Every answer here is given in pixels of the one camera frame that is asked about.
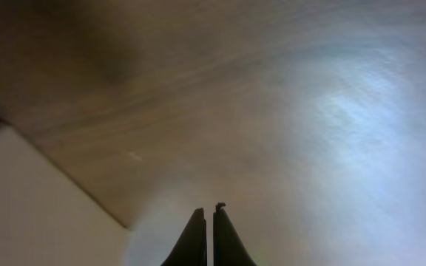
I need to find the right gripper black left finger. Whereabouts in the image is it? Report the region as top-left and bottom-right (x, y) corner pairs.
(161, 208), (207, 266)

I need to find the brown cardboard box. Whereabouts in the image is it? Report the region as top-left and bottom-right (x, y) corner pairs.
(0, 125), (128, 266)

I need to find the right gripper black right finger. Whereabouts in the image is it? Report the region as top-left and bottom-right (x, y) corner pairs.
(213, 202), (256, 266)

